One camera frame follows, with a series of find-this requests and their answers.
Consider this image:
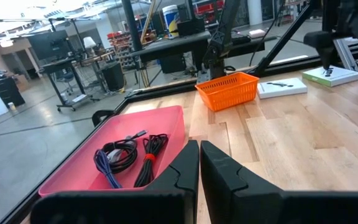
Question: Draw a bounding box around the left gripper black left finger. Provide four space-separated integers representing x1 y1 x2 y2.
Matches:
30 139 200 224

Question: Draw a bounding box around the black computer monitor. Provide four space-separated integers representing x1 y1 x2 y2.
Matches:
26 29 71 62

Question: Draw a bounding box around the orange plastic mesh basket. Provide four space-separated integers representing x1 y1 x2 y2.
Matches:
195 72 260 112

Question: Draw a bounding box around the plain white box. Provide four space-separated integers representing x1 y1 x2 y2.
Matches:
256 77 308 100

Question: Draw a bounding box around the black cable bundle red strap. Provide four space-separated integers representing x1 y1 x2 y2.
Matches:
133 133 169 189

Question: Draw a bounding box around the purple braided cable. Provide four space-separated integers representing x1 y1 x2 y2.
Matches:
93 149 123 190

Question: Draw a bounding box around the pink flat item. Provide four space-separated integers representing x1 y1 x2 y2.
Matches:
248 29 267 39

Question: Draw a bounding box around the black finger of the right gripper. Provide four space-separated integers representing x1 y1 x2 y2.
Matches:
303 30 337 70

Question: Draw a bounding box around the pink translucent plastic bin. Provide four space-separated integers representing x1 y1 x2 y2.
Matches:
38 105 186 198

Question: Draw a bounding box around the black cabinet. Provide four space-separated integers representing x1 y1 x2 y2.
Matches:
0 76 26 108

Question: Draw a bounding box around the black keyboard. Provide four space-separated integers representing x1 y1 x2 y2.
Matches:
230 30 252 45

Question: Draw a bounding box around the black rolling desk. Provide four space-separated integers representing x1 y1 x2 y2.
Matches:
40 57 101 113

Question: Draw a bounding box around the white cable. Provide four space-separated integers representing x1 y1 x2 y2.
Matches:
108 148 127 163

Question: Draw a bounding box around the white shade table lamp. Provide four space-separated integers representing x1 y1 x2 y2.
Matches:
83 36 97 50

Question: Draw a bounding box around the black rounded chair back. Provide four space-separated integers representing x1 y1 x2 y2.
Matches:
91 109 115 128

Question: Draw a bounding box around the black equipment box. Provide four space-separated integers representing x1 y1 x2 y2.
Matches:
177 18 205 37

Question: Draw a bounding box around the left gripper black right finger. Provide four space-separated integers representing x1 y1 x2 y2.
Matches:
200 140 358 224

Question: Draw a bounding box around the red parts shelf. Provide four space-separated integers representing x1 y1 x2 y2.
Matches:
106 30 133 60

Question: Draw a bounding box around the white box green edge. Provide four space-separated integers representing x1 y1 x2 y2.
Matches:
301 65 358 88

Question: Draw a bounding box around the thick black cable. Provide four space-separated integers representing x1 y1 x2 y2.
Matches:
101 129 149 174

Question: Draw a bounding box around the black floor tower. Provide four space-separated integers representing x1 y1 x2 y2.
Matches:
100 60 126 92

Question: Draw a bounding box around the white blue yellow bucket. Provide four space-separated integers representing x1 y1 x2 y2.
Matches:
162 4 180 38

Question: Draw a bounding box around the black boom stand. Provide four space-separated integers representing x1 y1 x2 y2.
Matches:
120 0 144 52

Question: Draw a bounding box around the black work table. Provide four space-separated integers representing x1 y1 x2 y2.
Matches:
131 30 278 75

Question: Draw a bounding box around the silver aluminium extrusion bar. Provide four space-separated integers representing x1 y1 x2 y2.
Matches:
333 37 358 73

